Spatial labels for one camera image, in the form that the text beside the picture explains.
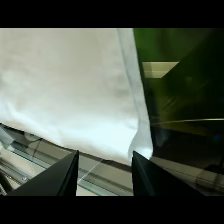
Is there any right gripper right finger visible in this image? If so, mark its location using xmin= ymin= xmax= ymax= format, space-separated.
xmin=131 ymin=150 xmax=205 ymax=197

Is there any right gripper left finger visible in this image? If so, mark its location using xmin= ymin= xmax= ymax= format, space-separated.
xmin=6 ymin=149 xmax=81 ymax=197

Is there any white shirt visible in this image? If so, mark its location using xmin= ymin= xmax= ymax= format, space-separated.
xmin=0 ymin=28 xmax=155 ymax=167

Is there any silver frame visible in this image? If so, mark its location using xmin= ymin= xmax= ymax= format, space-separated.
xmin=0 ymin=123 xmax=135 ymax=197

